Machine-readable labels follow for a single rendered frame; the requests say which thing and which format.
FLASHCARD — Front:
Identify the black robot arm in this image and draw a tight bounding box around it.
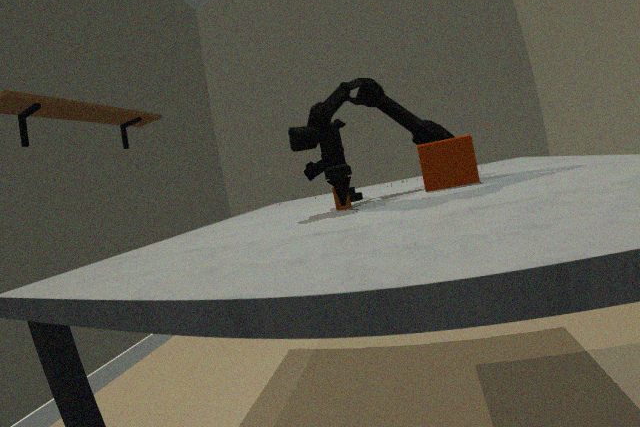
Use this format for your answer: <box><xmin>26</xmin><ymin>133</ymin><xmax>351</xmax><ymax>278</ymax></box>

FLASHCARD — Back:
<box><xmin>288</xmin><ymin>78</ymin><xmax>455</xmax><ymax>181</ymax></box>

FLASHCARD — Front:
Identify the dark grey round pedestal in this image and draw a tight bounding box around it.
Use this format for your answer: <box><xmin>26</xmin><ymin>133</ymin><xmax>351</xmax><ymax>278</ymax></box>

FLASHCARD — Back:
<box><xmin>348</xmin><ymin>185</ymin><xmax>363</xmax><ymax>202</ymax></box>

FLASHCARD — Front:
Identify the orange knob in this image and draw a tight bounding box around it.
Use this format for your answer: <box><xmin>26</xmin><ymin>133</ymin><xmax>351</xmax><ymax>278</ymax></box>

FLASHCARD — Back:
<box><xmin>332</xmin><ymin>187</ymin><xmax>352</xmax><ymax>210</ymax></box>

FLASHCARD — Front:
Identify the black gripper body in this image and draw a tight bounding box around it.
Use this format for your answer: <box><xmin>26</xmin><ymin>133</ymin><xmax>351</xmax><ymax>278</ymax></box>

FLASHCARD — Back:
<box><xmin>321</xmin><ymin>143</ymin><xmax>352</xmax><ymax>180</ymax></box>

